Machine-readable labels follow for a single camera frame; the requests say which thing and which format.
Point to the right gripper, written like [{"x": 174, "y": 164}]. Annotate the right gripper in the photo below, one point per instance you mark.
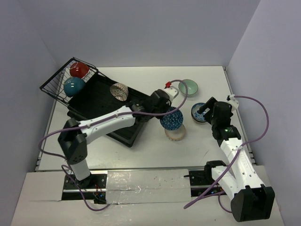
[{"x": 209, "y": 104}]

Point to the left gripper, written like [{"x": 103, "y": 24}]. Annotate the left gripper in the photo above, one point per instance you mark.
[{"x": 163, "y": 107}]

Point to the blue triangle patterned bowl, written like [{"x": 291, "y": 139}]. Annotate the blue triangle patterned bowl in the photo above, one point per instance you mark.
[{"x": 172, "y": 121}]

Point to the white bowl orange rim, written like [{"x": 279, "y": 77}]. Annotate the white bowl orange rim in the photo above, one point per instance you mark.
[{"x": 176, "y": 135}]

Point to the brown patterned bowl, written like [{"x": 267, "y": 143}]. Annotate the brown patterned bowl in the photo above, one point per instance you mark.
[{"x": 119, "y": 91}]

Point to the teal bowl tan inside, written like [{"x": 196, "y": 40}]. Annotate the teal bowl tan inside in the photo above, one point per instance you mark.
[{"x": 73, "y": 85}]

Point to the red floral bowl white inside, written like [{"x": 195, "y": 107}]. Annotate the red floral bowl white inside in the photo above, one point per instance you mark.
[{"x": 79, "y": 70}]

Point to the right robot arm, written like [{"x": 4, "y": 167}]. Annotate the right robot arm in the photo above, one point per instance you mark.
[{"x": 250, "y": 198}]

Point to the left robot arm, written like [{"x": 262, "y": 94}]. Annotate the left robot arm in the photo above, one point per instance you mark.
[{"x": 76, "y": 135}]

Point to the blue floral bowl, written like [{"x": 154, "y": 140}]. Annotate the blue floral bowl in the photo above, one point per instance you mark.
[{"x": 198, "y": 117}]

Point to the mint green bowl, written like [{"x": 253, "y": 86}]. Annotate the mint green bowl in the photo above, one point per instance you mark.
[{"x": 191, "y": 85}]

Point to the black plastic drain tray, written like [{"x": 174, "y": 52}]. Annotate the black plastic drain tray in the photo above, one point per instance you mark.
[{"x": 95, "y": 99}]

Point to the white taped sheet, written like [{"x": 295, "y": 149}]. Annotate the white taped sheet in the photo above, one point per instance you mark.
[{"x": 148, "y": 186}]

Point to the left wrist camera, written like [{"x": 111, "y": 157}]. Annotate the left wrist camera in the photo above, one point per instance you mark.
[{"x": 172, "y": 91}]

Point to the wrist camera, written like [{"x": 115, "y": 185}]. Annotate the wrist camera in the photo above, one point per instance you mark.
[
  {"x": 172, "y": 91},
  {"x": 231, "y": 100}
]

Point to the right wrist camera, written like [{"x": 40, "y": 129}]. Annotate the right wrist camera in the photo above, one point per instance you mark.
[{"x": 231, "y": 100}]

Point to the black mounting rail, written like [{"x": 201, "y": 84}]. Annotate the black mounting rail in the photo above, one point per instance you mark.
[{"x": 93, "y": 188}]

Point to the black wire dish rack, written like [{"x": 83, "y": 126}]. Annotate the black wire dish rack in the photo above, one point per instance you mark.
[{"x": 54, "y": 85}]

